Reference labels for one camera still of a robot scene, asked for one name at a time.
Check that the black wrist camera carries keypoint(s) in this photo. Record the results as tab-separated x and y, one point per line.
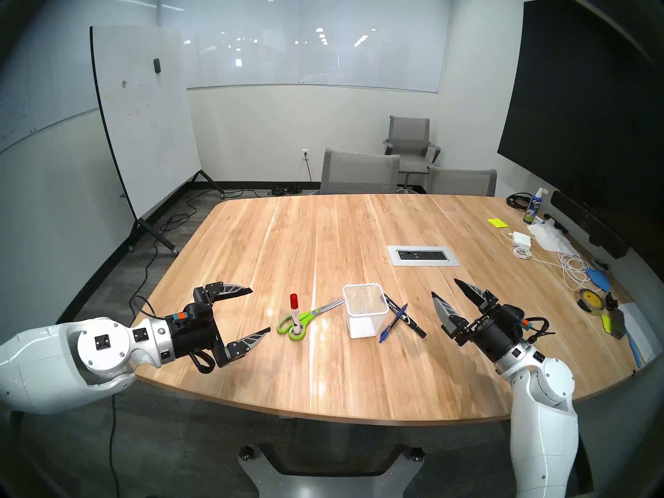
511	315
199	311

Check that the mobile whiteboard on stand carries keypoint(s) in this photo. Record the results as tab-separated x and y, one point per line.
145	113

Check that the wide glass wall whiteboard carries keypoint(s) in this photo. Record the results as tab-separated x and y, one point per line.
311	61

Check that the grey mesh office chair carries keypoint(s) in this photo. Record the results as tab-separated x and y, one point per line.
358	173
461	183

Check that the small black clip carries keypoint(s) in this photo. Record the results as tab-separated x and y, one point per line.
610	301

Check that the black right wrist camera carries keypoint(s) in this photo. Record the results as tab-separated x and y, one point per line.
511	315

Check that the large black wall screen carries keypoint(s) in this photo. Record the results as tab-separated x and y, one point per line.
581	113

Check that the yellow note flag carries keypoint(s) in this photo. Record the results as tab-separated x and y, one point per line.
606	323

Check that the whiteboard cleaner spray bottle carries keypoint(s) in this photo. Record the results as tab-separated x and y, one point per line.
533	209

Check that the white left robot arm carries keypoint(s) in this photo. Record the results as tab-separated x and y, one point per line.
62	362

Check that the black permanent marker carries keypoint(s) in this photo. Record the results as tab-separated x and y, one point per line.
410	323

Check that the blue pen on paper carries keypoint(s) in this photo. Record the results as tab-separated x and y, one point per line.
634	349

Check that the white crumpled tissue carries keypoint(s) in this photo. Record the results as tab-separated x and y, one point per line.
550	237

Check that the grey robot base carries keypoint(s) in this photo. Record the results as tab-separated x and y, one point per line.
332	484

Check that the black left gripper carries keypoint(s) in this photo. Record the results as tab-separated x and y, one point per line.
199	339

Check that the black and yellow tape roll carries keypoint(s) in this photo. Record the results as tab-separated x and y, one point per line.
592	299

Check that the blue flat plastic item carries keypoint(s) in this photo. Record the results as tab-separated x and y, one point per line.
599	279

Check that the grey office chair with armrests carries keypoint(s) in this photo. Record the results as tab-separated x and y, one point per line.
410	134

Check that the white paper sheet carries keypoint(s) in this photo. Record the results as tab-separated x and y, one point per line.
643	331

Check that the black video sound bar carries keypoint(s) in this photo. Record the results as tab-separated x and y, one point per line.
586	222

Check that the wall whiteboard with writing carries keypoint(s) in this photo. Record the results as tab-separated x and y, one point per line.
31	113

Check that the blue ballpoint pen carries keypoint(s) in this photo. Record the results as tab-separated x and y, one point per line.
386	333

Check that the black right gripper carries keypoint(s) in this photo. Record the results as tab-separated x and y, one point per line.
490	336

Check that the yellow sticky note pad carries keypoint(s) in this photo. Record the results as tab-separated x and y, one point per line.
498	223

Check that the dark grey eraser block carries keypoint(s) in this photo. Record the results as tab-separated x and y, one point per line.
619	324

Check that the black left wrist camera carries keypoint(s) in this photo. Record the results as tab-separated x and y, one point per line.
199	311

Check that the grey table power outlet box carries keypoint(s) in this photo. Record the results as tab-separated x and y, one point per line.
423	256

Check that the red capped white marker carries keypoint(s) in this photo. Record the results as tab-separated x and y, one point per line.
294	301

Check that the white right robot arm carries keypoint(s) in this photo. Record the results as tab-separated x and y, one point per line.
539	424

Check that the white power adapter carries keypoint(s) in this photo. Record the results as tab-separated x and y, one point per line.
521	239

